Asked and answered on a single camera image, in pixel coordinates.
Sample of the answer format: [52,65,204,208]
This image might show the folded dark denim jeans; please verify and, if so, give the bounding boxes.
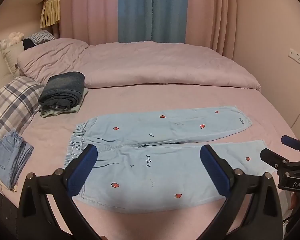
[38,72,86,111]

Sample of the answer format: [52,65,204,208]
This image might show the folded pale green garment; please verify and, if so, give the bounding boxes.
[40,87,89,118]

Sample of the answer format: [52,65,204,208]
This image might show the cream cushion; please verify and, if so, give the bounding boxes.
[1,41,26,77]

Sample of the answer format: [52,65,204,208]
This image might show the hanging yellow fringe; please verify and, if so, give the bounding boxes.
[40,0,61,29]

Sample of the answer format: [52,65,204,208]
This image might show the dark garment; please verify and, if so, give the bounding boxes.
[22,38,37,50]

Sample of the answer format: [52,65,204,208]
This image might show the blue plaid cloth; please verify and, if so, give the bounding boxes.
[29,30,55,45]

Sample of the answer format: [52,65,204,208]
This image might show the white plush toy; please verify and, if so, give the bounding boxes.
[8,32,24,47]

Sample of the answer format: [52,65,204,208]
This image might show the folded light blue jeans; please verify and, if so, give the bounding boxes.
[0,129,34,193]

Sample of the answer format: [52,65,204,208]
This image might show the plaid pillow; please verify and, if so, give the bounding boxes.
[0,76,45,150]

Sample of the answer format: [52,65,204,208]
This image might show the blue curtain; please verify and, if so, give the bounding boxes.
[118,0,186,43]

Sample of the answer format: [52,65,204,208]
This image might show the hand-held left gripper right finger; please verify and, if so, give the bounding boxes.
[200,144,283,240]

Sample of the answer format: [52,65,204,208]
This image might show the light blue strawberry pants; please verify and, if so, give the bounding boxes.
[63,105,277,214]

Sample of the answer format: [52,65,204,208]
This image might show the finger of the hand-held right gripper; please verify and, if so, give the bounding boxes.
[281,135,300,155]
[260,148,292,171]

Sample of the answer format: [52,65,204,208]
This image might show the pink duvet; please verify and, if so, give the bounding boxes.
[17,38,262,92]

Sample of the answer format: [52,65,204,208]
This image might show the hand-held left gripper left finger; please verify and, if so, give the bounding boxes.
[17,144,103,240]

